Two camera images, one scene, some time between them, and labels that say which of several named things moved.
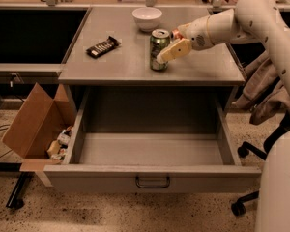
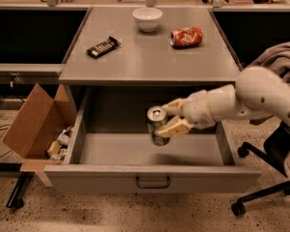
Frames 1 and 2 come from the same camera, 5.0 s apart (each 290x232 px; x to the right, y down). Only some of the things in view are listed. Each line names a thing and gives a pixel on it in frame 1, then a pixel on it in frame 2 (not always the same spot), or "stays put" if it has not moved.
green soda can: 159,41 → 157,119
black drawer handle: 153,187 stays put
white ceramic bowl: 147,18 stays put
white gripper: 198,35 → 195,109
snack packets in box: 57,149 stays put
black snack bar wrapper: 102,47 stays put
